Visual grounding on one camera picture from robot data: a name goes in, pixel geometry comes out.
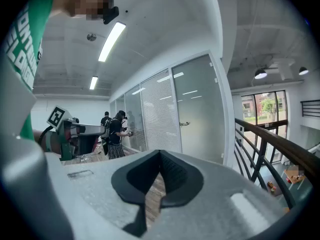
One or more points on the person's left forearm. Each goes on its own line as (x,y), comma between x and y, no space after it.
(51,142)

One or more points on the long ceiling light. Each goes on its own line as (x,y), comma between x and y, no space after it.
(93,82)
(111,41)

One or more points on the glass wall panel with blinds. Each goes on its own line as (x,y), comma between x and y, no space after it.
(160,114)

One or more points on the small wooden table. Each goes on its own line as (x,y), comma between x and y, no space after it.
(293,175)

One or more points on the frosted glass door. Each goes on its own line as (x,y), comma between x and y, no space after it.
(200,109)

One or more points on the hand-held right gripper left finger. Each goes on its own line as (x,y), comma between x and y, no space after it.
(100,184)

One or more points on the wooden handrail metal railing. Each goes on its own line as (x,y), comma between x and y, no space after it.
(287,146)

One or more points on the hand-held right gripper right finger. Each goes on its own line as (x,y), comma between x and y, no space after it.
(215,204)

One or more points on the person in green shirt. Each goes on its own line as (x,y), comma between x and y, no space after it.
(27,34)

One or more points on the tall black-framed hall window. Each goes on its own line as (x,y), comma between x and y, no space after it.
(268,106)

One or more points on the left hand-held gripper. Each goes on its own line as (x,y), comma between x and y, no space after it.
(82,130)

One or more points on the black slatted metal rack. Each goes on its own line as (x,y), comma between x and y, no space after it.
(310,101)

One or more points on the black head-worn camera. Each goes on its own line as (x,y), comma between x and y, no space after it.
(110,12)

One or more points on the round ceiling sensor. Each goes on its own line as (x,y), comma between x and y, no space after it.
(91,37)

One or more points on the frosted glass wall panel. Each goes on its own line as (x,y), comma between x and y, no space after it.
(133,114)

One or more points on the black pendant lamp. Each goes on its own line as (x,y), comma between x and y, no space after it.
(303,71)
(260,74)

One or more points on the white ceiling air conditioner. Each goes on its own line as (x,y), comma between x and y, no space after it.
(283,69)

